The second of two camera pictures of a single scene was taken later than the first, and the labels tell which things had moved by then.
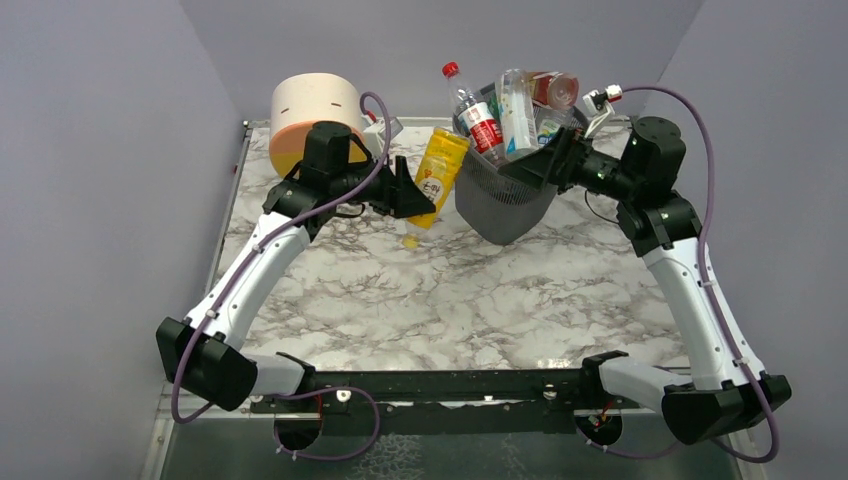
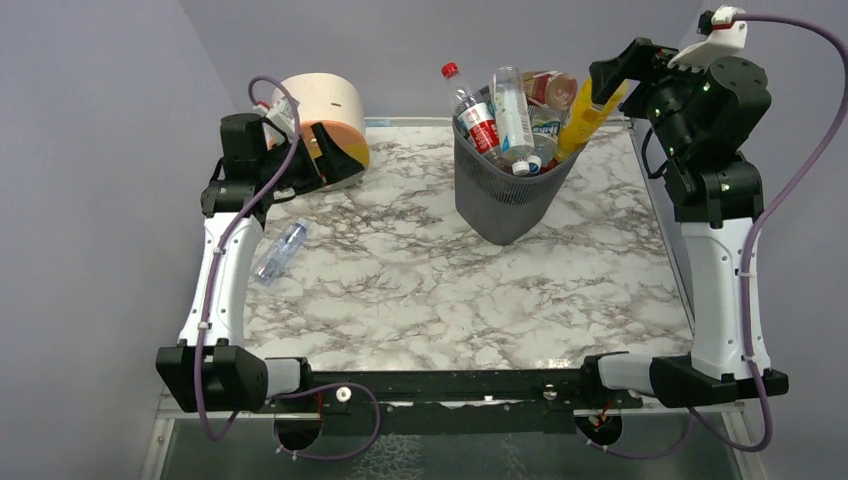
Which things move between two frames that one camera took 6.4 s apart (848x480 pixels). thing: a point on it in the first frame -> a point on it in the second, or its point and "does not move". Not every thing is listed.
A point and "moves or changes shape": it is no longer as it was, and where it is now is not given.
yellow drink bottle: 448,151 moves or changes shape
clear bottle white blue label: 518,117 does not move
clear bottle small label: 548,121 does not move
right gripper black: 565,157 -> 638,76
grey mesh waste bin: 575,118 -> 500,205
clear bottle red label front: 475,119 does not move
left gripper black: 398,188 -> 308,163
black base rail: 446,401 does not move
